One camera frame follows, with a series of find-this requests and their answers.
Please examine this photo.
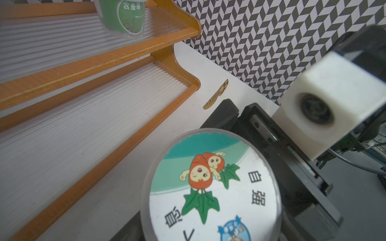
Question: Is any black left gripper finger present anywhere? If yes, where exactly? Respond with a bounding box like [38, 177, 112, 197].
[110, 211, 145, 241]

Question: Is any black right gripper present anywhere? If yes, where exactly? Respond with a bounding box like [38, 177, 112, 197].
[201, 99, 343, 241]

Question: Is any tall red illustrated-lid container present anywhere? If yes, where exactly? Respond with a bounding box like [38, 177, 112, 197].
[141, 128, 282, 241]

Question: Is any green seed container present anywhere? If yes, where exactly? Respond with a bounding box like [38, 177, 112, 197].
[94, 0, 146, 39]

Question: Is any orange three-tier wooden shelf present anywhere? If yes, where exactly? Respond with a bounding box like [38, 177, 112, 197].
[1, 1, 202, 241]

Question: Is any golden patterned knife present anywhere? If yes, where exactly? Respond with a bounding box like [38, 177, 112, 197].
[203, 79, 229, 110]

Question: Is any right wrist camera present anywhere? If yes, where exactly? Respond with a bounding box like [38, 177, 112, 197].
[272, 25, 386, 160]

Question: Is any metal base rail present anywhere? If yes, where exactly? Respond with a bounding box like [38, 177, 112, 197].
[352, 120, 386, 166]

